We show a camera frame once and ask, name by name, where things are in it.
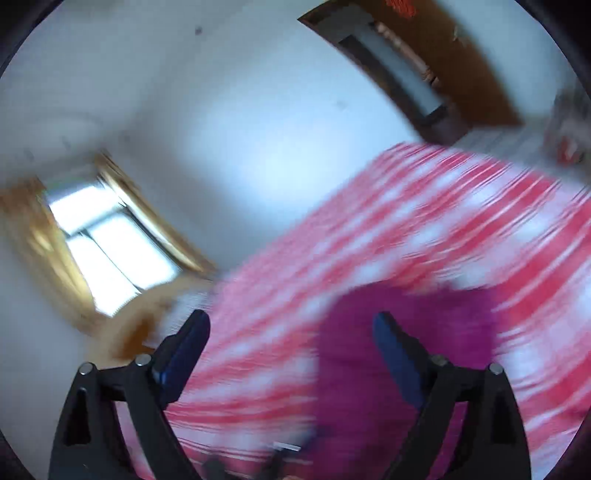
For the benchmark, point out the window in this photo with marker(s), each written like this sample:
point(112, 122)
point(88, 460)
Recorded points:
point(106, 249)

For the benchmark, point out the wooden headboard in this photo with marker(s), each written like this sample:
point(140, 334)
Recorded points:
point(129, 332)

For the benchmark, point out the brown wooden door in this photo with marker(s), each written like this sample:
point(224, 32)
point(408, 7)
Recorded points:
point(461, 69)

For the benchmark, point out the golden curtain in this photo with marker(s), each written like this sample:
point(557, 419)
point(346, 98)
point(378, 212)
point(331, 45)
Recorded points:
point(152, 212)
point(41, 249)

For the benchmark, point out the magenta padded jacket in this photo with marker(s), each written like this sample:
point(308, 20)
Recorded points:
point(351, 369)

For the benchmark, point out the red paper door decoration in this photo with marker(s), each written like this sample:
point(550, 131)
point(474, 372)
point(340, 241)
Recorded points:
point(400, 7)

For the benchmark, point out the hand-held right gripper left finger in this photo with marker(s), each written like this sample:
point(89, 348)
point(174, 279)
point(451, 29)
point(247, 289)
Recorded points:
point(184, 355)

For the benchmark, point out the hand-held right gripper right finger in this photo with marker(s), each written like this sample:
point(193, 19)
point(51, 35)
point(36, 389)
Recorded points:
point(397, 355)

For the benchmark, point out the dark wooden door frame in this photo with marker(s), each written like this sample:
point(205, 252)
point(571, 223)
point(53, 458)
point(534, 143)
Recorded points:
point(323, 27)

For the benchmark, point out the bed with red plaid sheet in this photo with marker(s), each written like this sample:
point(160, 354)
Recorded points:
point(415, 230)

